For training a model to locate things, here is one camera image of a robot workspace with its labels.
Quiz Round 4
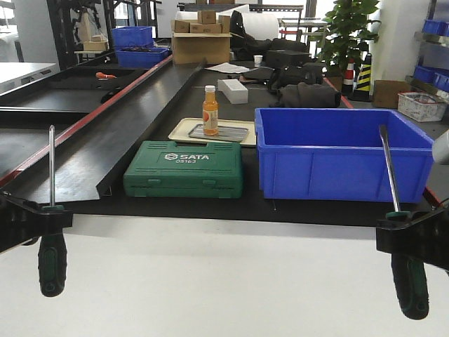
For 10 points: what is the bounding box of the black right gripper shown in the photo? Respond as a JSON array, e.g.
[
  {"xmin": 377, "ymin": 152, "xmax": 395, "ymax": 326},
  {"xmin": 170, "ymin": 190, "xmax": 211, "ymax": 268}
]
[{"xmin": 376, "ymin": 203, "xmax": 448, "ymax": 271}]

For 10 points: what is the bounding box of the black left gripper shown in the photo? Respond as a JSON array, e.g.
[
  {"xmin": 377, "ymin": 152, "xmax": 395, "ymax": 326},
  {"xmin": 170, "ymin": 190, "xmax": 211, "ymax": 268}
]
[{"xmin": 1, "ymin": 193, "xmax": 73, "ymax": 253}]

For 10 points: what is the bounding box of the cross screwdriver green black handle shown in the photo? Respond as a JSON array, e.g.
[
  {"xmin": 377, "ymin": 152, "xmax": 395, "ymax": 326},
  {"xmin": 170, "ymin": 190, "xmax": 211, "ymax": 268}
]
[{"xmin": 38, "ymin": 125, "xmax": 67, "ymax": 297}]

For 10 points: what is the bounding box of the cream plastic tray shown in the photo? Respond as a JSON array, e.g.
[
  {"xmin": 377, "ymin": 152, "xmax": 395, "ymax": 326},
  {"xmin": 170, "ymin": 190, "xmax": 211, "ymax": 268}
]
[{"xmin": 168, "ymin": 117, "xmax": 256, "ymax": 147}]

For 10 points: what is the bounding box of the small grey metal tray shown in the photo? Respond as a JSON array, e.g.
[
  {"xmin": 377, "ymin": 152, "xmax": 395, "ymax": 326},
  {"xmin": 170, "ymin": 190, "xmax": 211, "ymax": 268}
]
[{"xmin": 188, "ymin": 124, "xmax": 248, "ymax": 143}]

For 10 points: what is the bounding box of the large blue plastic bin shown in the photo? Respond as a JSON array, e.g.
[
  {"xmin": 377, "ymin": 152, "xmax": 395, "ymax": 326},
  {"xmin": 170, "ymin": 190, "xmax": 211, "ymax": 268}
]
[{"xmin": 255, "ymin": 108, "xmax": 433, "ymax": 203}]

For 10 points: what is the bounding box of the green SATA tool case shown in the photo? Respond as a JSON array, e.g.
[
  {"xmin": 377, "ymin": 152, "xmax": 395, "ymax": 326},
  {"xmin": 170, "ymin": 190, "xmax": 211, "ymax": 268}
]
[{"xmin": 123, "ymin": 140, "xmax": 243, "ymax": 199}]

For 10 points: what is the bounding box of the brown cardboard box on floor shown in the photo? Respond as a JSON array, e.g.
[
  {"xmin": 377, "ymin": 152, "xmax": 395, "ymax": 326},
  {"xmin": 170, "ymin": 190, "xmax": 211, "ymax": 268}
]
[{"xmin": 372, "ymin": 80, "xmax": 411, "ymax": 109}]

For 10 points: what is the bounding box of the yellow black traffic cone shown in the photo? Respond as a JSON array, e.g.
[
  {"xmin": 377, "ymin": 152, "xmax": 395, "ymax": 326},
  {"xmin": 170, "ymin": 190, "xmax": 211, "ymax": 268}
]
[{"xmin": 349, "ymin": 53, "xmax": 372, "ymax": 103}]

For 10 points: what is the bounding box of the red white traffic cone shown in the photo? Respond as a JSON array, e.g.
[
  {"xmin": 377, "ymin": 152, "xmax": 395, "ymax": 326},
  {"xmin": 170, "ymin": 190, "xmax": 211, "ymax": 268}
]
[{"xmin": 342, "ymin": 58, "xmax": 354, "ymax": 95}]

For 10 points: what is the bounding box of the dark grey bag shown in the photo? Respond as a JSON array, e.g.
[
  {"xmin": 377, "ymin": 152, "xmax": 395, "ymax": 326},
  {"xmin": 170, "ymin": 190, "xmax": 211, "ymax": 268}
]
[{"xmin": 270, "ymin": 82, "xmax": 342, "ymax": 108}]

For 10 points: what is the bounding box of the blue bin rear lower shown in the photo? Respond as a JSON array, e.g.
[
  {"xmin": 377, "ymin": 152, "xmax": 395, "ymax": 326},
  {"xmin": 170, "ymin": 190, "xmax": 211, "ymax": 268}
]
[{"xmin": 115, "ymin": 48, "xmax": 170, "ymax": 69}]

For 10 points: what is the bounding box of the orange juice bottle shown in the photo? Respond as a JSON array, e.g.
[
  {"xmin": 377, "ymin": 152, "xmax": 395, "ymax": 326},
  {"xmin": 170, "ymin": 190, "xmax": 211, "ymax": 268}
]
[{"xmin": 203, "ymin": 85, "xmax": 218, "ymax": 136}]

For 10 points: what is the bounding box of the green potted plant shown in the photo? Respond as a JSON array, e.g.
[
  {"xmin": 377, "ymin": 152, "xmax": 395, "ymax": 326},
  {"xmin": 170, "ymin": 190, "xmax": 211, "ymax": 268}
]
[{"xmin": 311, "ymin": 0, "xmax": 379, "ymax": 77}]

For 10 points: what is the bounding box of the blue bin rear upper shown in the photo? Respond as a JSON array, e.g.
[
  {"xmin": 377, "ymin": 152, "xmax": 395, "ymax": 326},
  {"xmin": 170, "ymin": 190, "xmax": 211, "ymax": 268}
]
[{"xmin": 112, "ymin": 26, "xmax": 154, "ymax": 48}]

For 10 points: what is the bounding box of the black box on conveyor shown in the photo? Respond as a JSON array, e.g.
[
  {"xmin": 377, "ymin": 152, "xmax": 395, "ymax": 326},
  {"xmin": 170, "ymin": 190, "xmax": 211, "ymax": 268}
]
[{"xmin": 265, "ymin": 50, "xmax": 311, "ymax": 69}]

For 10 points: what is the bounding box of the white foam block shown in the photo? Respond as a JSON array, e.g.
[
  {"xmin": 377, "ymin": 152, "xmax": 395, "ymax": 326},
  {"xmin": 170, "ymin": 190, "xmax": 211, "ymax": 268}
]
[{"xmin": 217, "ymin": 79, "xmax": 248, "ymax": 104}]

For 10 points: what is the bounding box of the white paper cup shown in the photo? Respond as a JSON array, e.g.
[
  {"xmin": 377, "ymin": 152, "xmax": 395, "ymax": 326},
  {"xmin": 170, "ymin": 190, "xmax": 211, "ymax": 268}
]
[{"xmin": 253, "ymin": 55, "xmax": 263, "ymax": 67}]

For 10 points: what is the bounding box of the large cardboard box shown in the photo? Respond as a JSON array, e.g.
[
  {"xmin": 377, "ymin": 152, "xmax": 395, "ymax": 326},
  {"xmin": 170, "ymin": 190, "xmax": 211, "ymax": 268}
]
[{"xmin": 171, "ymin": 32, "xmax": 231, "ymax": 65}]

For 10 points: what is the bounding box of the long black metal rail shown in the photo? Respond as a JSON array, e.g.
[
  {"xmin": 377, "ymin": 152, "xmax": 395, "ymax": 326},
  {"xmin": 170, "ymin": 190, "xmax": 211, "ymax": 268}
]
[{"xmin": 1, "ymin": 59, "xmax": 203, "ymax": 204}]

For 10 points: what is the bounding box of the white wire basket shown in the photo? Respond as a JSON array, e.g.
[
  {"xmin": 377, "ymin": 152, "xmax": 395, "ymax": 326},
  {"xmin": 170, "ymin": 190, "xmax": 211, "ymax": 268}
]
[{"xmin": 398, "ymin": 92, "xmax": 447, "ymax": 122}]

